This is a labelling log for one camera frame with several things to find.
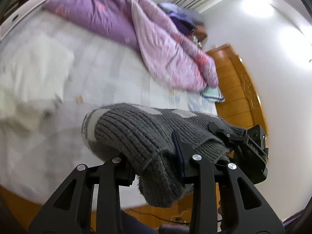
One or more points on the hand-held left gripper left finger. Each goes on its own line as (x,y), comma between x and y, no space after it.
(109,175)

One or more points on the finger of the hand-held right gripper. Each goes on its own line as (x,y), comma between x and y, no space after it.
(220,129)

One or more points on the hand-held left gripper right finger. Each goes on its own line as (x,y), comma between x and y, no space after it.
(180,158)

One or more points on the grey white checkered cardigan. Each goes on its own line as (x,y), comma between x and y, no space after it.
(136,136)

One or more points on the folded white clothes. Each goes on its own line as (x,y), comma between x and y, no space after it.
(29,65)

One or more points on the teal striped cloth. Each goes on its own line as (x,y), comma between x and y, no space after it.
(213,94)

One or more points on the wooden headboard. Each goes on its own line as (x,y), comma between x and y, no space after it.
(234,85)

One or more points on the bed with printed sheet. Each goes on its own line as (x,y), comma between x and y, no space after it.
(109,78)

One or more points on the dark purple cloth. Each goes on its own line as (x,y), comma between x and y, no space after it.
(184,25)

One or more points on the dark purple pillow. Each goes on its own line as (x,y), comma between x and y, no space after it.
(180,11)

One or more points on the purple floral quilt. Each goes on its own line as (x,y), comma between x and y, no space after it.
(97,9)

